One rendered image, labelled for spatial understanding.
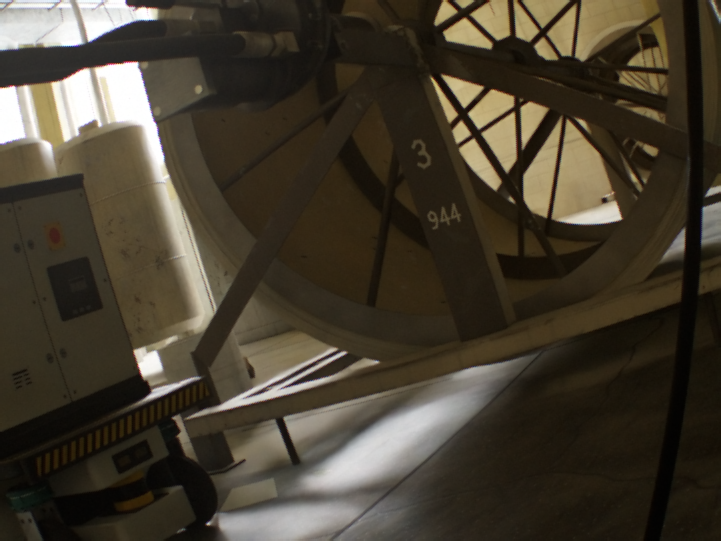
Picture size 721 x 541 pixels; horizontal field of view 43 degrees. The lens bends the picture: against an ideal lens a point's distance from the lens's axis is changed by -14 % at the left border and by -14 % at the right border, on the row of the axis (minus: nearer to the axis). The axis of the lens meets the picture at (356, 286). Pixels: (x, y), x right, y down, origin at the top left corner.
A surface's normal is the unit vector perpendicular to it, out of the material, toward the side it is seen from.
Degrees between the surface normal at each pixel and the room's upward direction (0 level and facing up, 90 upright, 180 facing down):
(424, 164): 90
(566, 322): 90
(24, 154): 90
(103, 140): 90
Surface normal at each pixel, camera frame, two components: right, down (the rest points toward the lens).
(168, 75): -0.42, 0.18
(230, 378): 0.58, -0.17
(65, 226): 0.86, -0.28
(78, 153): -0.06, 0.06
